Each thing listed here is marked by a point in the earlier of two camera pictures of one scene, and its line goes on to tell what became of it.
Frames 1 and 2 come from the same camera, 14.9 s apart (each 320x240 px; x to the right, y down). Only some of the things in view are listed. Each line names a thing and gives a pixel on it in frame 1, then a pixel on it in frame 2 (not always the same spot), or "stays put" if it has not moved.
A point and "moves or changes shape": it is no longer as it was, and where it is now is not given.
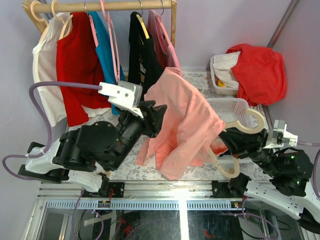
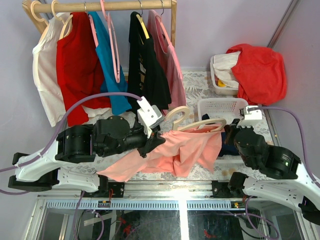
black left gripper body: x=148 y=120 → x=149 y=142
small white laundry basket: x=219 y=90 stays put
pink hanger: x=113 y=42 stays put
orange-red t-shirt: x=260 y=72 stays put
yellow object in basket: x=220 y=84 stays put
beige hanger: x=236 y=125 → x=194 y=125
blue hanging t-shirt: x=105 y=51 stays put
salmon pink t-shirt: x=189 y=128 moves or changes shape
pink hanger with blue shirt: x=93 y=30 stays put
